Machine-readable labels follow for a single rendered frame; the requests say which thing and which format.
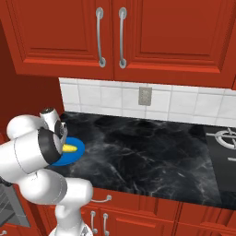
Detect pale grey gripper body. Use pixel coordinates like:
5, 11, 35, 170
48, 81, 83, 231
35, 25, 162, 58
59, 122, 69, 146

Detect yellow corn cob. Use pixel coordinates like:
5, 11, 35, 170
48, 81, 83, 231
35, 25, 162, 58
62, 144, 78, 154

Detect grey oven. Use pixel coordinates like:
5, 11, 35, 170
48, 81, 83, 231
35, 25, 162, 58
0, 176, 32, 236

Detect blue round plate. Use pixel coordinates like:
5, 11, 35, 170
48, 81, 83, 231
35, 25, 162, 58
50, 136, 86, 168

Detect red base cupboard door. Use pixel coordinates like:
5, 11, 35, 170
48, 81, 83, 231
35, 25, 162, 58
36, 204, 101, 236
99, 207, 179, 236

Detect red drawer front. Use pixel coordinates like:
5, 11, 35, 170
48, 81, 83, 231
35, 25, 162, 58
178, 201, 236, 230
90, 187, 183, 223

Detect black hob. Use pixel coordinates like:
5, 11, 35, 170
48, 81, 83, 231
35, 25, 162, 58
204, 124, 236, 211

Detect silver drawer handle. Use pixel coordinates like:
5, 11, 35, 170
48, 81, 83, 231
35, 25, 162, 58
89, 195, 113, 204

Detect grey wall socket plate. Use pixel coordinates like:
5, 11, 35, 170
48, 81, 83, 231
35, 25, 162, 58
137, 86, 153, 107

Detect silver base cupboard handle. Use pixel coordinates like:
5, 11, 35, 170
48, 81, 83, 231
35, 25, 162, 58
102, 212, 111, 236
89, 210, 99, 235

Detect red wall cupboard door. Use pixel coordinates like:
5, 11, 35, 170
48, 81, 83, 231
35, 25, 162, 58
0, 0, 115, 81
112, 0, 236, 89

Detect silver curved cupboard handle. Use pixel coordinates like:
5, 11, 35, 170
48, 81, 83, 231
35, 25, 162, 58
118, 6, 128, 70
95, 6, 107, 68

